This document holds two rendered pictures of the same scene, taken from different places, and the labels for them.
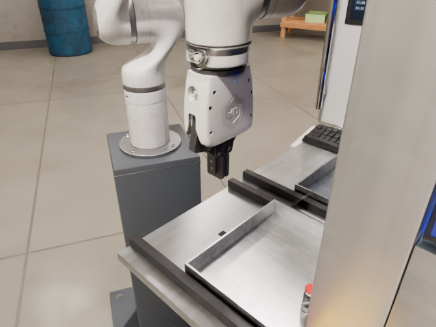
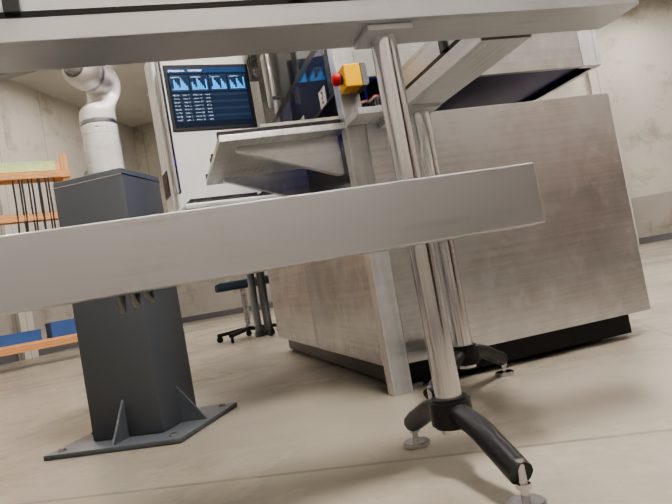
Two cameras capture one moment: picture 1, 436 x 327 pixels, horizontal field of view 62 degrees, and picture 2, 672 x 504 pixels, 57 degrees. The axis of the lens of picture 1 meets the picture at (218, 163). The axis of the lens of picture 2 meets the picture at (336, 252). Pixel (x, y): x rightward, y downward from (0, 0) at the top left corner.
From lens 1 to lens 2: 2.03 m
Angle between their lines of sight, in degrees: 65
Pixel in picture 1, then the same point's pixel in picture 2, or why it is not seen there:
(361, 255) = not seen: hidden behind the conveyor
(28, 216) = not seen: outside the picture
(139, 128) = (111, 152)
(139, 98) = (109, 126)
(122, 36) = (98, 76)
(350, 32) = (179, 137)
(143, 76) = (110, 108)
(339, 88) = (185, 179)
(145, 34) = (107, 80)
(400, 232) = not seen: hidden behind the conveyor
